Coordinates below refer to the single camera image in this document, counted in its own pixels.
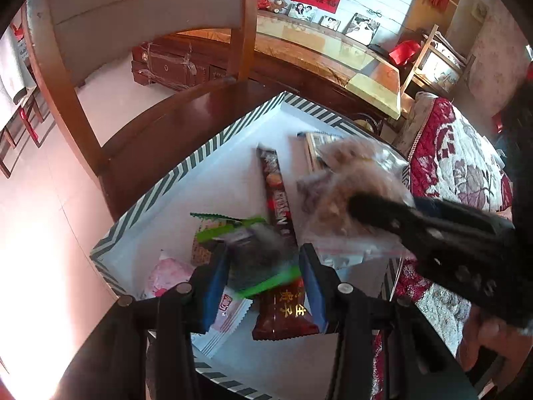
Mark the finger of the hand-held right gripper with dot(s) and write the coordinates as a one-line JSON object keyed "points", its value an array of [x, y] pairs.
{"points": [[383, 212], [421, 206]]}

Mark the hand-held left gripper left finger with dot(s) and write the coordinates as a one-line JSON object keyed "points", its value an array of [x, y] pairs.
{"points": [[214, 287]]}

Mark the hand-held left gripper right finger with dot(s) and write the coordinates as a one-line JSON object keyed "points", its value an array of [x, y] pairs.
{"points": [[312, 291]]}

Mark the brown snack packet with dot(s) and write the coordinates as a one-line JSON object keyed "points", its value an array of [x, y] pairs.
{"points": [[283, 316]]}

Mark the green cracker packet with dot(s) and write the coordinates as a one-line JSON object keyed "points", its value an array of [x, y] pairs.
{"points": [[204, 246]]}

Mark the clear bag of walnuts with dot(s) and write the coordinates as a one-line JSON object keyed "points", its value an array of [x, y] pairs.
{"points": [[341, 191]]}

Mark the pink white snack packet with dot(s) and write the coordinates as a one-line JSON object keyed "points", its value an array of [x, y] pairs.
{"points": [[166, 275]]}

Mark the dark green snack packet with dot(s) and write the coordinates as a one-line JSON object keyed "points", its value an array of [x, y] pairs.
{"points": [[258, 254]]}

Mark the green white striped box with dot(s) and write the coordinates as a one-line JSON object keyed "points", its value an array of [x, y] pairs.
{"points": [[187, 200]]}

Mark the orange snack packet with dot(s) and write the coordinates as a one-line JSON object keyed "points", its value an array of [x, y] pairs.
{"points": [[312, 154]]}

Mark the dark brown snack bar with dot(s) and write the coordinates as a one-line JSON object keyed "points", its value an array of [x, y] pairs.
{"points": [[272, 183]]}

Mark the person's right hand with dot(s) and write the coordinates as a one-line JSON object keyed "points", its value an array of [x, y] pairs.
{"points": [[487, 335]]}

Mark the floral fleece blanket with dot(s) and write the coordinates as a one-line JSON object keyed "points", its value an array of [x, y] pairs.
{"points": [[458, 154]]}

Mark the printed white box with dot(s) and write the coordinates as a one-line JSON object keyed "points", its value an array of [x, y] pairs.
{"points": [[441, 68]]}

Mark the wooden shelf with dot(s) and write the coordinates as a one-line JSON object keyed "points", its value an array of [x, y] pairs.
{"points": [[418, 60]]}

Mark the red cloth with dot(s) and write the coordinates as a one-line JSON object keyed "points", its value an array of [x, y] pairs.
{"points": [[404, 52]]}

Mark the wooden glass-top cabinet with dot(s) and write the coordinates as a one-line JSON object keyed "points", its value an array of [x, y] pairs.
{"points": [[312, 46]]}

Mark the brown teddy bear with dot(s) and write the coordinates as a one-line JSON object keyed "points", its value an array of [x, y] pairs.
{"points": [[279, 6]]}

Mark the dark red wooden stool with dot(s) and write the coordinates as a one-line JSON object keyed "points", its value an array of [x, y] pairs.
{"points": [[29, 133]]}

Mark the wooden chair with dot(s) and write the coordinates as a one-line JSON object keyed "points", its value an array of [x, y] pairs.
{"points": [[137, 8]]}

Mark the white cloth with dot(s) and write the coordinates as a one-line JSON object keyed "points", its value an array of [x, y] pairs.
{"points": [[12, 66]]}

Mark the large wedding photo frame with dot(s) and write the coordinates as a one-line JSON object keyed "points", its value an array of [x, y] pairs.
{"points": [[362, 29]]}

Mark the small photo frame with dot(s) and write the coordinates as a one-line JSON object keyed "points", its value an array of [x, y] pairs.
{"points": [[329, 23]]}

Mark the white wall switch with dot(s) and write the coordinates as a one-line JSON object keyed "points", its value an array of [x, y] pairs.
{"points": [[480, 9]]}

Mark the couple photo frame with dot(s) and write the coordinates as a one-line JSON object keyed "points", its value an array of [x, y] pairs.
{"points": [[301, 11]]}

